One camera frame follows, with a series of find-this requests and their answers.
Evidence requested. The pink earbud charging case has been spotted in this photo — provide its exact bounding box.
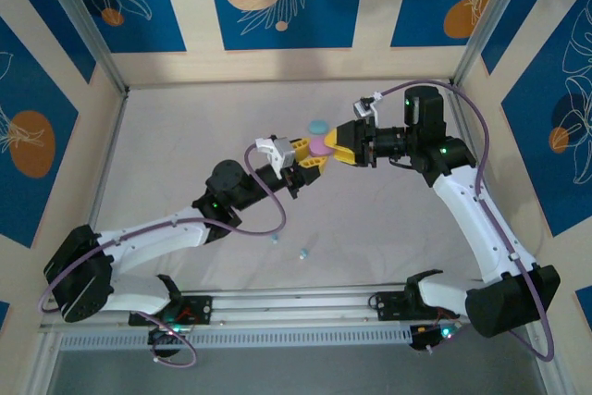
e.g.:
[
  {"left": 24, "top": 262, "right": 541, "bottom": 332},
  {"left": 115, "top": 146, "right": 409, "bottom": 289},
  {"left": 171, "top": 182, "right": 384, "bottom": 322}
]
[{"left": 308, "top": 136, "right": 333, "bottom": 158}]

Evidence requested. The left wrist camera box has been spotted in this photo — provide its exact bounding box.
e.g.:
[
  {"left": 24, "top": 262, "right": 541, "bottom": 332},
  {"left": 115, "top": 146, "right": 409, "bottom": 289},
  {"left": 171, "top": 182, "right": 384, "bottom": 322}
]
[{"left": 254, "top": 135, "right": 298, "bottom": 179}]

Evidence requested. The aluminium table side rail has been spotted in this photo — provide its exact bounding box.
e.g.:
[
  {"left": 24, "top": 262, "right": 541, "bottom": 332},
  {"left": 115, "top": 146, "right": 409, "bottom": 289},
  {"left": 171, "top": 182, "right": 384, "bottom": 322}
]
[
  {"left": 64, "top": 89, "right": 131, "bottom": 295},
  {"left": 443, "top": 80, "right": 522, "bottom": 285}
]

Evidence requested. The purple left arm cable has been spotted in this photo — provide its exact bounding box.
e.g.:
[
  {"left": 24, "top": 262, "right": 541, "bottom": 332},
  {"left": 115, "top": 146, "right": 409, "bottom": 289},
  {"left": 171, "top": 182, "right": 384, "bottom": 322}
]
[{"left": 37, "top": 144, "right": 288, "bottom": 367}]

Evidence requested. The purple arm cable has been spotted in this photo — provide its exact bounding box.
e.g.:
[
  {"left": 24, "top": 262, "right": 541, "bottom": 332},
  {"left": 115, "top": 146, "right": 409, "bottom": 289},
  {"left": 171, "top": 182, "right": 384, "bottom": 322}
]
[
  {"left": 37, "top": 144, "right": 288, "bottom": 367},
  {"left": 374, "top": 80, "right": 556, "bottom": 363}
]

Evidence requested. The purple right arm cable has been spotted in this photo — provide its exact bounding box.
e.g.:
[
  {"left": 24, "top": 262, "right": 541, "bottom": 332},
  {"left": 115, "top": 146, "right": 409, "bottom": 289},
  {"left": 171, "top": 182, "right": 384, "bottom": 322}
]
[{"left": 374, "top": 80, "right": 556, "bottom": 363}]

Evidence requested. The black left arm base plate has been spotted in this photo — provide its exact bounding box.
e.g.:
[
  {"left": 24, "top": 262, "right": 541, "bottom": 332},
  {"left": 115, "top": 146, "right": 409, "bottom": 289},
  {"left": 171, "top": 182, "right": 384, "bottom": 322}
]
[{"left": 128, "top": 295, "right": 214, "bottom": 327}]

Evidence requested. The aluminium mounting rail beam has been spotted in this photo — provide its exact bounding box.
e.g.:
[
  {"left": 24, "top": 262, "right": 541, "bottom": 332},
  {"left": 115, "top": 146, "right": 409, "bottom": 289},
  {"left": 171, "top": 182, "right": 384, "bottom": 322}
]
[{"left": 39, "top": 284, "right": 549, "bottom": 334}]

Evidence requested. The aluminium frame post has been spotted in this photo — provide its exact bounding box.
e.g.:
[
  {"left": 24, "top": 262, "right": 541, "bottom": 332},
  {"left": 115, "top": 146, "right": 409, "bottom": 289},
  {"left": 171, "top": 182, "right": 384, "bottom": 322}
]
[
  {"left": 32, "top": 0, "right": 131, "bottom": 96},
  {"left": 450, "top": 0, "right": 540, "bottom": 91}
]

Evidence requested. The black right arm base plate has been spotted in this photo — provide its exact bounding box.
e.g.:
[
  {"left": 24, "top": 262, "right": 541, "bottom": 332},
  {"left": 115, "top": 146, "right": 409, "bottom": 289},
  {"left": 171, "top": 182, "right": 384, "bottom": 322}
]
[{"left": 373, "top": 291, "right": 462, "bottom": 322}]

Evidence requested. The grey slotted cable duct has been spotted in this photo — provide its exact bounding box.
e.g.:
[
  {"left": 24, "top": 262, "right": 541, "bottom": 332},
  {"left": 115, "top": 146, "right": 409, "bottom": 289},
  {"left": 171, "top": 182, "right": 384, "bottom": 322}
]
[{"left": 58, "top": 325, "right": 413, "bottom": 352}]

